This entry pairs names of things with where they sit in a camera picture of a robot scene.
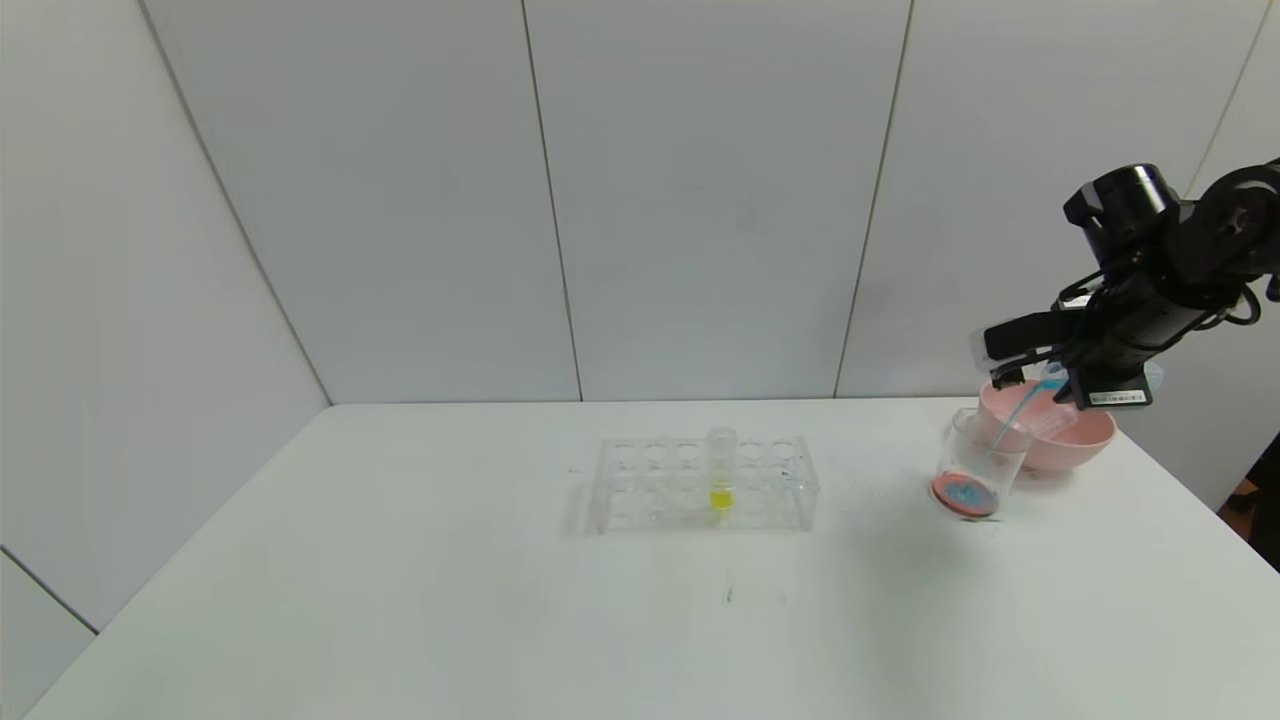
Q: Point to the test tube with blue pigment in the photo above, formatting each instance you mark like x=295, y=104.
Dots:
x=1052, y=377

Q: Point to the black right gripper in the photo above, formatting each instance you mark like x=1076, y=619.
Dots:
x=1112, y=392

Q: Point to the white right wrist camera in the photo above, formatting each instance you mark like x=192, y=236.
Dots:
x=1025, y=332

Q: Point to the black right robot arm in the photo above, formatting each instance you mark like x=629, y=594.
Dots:
x=1130, y=205

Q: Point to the clear plastic beaker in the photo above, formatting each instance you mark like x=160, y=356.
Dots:
x=970, y=470

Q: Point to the pink bowl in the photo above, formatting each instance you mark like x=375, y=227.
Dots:
x=1085, y=450

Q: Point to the dark background object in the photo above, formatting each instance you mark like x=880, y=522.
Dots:
x=1265, y=500

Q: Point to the clear acrylic test tube rack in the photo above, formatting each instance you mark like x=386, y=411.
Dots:
x=690, y=520

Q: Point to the test tube with yellow pigment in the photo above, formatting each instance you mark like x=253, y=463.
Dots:
x=721, y=495

